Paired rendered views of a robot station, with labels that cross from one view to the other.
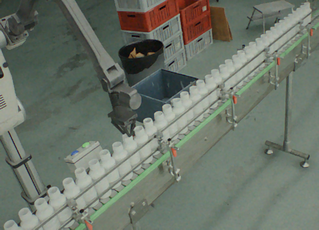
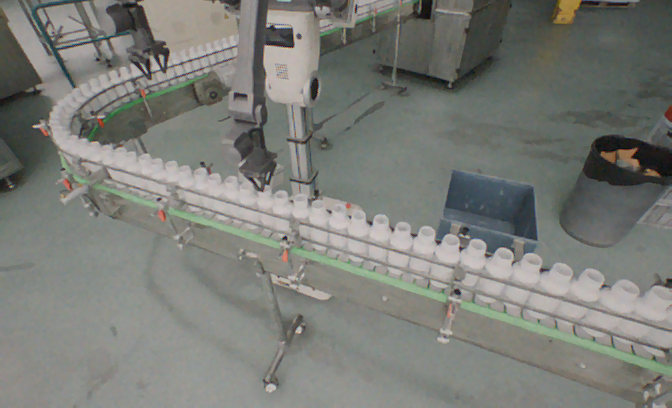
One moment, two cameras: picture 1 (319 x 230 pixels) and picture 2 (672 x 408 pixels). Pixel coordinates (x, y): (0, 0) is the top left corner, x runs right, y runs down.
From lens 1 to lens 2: 1.23 m
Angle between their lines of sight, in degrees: 53
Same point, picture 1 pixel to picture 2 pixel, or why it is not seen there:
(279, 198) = not seen: outside the picture
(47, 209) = (156, 172)
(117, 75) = (241, 110)
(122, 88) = (238, 128)
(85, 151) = not seen: hidden behind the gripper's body
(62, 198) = (173, 177)
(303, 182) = not seen: outside the picture
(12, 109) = (293, 86)
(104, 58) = (241, 77)
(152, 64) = (623, 185)
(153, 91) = (495, 201)
